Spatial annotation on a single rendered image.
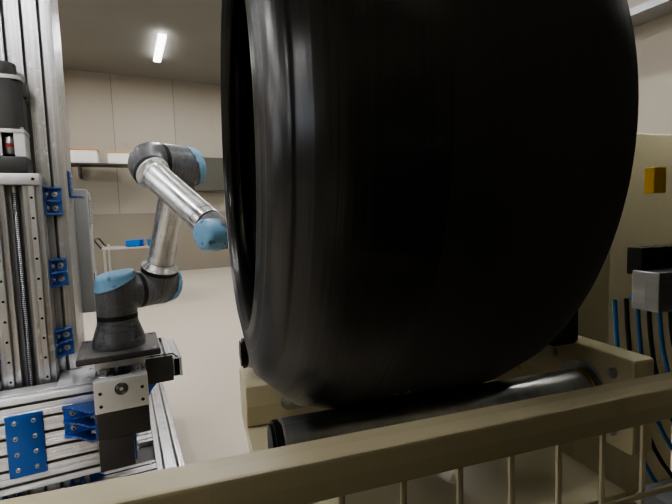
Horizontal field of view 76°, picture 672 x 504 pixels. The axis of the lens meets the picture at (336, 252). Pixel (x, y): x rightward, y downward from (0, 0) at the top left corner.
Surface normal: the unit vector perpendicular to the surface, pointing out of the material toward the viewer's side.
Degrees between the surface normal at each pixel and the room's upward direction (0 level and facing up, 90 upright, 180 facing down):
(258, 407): 90
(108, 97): 90
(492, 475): 0
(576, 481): 0
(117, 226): 90
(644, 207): 90
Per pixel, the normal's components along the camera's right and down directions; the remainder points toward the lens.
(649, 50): -0.89, 0.07
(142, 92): 0.44, 0.06
